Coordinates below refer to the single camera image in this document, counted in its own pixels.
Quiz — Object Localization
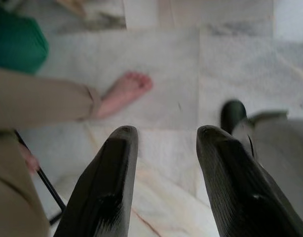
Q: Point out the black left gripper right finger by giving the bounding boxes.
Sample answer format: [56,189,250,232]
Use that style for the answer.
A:
[196,124,303,237]

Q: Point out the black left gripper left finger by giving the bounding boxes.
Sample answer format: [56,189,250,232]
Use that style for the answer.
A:
[52,125,140,237]

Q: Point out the green rubbish bin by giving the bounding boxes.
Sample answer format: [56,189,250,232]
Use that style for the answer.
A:
[0,4,50,75]

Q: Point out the thin black metal rod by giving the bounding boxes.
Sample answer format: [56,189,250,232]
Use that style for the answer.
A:
[14,129,68,226]

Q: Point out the robot grey leg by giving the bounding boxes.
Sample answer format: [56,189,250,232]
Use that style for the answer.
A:
[231,109,303,215]

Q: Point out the robot black foot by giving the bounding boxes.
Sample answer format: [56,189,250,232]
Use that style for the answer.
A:
[220,99,248,136]

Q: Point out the person bare foot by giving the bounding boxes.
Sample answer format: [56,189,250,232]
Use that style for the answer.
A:
[95,71,153,119]
[19,142,40,175]

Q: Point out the person tan trouser leg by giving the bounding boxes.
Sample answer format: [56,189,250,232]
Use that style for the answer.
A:
[0,130,50,237]
[0,66,103,131]

